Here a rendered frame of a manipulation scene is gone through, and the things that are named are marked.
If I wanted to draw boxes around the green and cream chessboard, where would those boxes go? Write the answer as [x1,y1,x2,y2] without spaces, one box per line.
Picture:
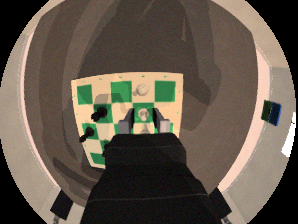
[71,72,183,168]

